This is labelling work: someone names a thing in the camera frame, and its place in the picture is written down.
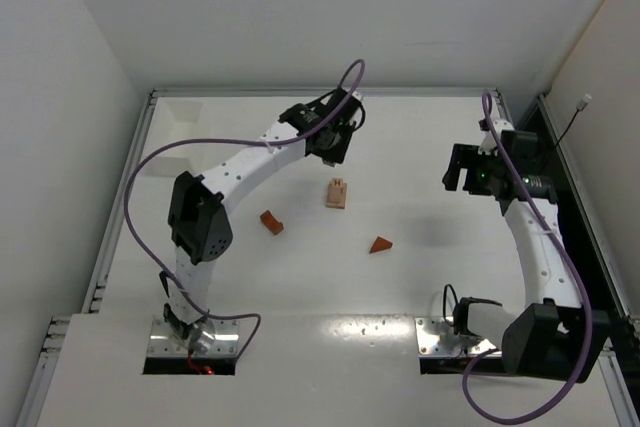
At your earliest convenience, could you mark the light wood letter cube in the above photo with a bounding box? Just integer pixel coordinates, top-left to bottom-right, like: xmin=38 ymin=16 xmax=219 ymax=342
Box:
xmin=330 ymin=178 xmax=346 ymax=188

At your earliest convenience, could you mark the plain light wood cube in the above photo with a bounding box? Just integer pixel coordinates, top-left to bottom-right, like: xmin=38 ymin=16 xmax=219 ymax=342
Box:
xmin=327 ymin=184 xmax=347 ymax=206

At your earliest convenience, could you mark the reddish-brown triangular wood block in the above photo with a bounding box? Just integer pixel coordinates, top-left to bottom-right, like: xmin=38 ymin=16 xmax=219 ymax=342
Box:
xmin=369 ymin=236 xmax=393 ymax=254

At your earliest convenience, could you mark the reddish-brown arch wood block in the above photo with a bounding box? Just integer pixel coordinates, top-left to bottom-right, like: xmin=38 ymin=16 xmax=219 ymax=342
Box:
xmin=259 ymin=210 xmax=284 ymax=236

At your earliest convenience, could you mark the light wood rectangular block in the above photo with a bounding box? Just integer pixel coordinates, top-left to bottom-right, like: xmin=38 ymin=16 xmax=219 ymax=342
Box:
xmin=338 ymin=183 xmax=347 ymax=209

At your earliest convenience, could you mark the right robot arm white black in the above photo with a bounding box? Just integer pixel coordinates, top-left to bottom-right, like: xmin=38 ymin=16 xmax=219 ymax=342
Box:
xmin=443 ymin=119 xmax=610 ymax=383

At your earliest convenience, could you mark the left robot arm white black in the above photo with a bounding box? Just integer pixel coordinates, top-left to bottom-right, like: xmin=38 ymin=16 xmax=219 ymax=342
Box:
xmin=163 ymin=89 xmax=363 ymax=350

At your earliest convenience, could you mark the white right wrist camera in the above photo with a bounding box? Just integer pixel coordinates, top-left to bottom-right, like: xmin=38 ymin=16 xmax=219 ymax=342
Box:
xmin=478 ymin=117 xmax=514 ymax=155

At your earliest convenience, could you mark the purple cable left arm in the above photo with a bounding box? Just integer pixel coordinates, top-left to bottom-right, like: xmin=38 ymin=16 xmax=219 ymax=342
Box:
xmin=122 ymin=58 xmax=367 ymax=363

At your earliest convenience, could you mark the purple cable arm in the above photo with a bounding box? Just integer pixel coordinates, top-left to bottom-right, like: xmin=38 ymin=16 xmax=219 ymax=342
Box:
xmin=122 ymin=58 xmax=367 ymax=363
xmin=460 ymin=90 xmax=594 ymax=423

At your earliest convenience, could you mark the aluminium table frame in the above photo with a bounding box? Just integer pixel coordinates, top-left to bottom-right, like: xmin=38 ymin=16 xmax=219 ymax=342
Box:
xmin=14 ymin=87 xmax=640 ymax=427

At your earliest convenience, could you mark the black cable white connector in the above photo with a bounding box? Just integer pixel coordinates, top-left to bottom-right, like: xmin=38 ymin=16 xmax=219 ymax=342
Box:
xmin=541 ymin=93 xmax=592 ymax=169

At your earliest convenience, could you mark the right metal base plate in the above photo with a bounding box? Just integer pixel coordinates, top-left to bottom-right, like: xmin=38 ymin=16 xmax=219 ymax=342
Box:
xmin=415 ymin=316 xmax=495 ymax=360

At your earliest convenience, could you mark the metal base plate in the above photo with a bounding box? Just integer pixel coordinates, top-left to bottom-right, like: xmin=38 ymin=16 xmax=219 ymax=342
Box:
xmin=415 ymin=316 xmax=495 ymax=360
xmin=146 ymin=317 xmax=240 ymax=359

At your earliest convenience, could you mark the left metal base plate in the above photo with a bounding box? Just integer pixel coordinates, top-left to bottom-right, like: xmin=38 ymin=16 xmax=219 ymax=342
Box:
xmin=146 ymin=317 xmax=240 ymax=359

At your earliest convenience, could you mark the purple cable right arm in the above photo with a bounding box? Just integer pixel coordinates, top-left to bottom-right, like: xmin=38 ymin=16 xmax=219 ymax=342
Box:
xmin=460 ymin=90 xmax=594 ymax=423

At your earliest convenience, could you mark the red wire under base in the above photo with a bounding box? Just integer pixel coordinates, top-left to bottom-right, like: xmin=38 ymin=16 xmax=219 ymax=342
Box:
xmin=186 ymin=350 xmax=216 ymax=376

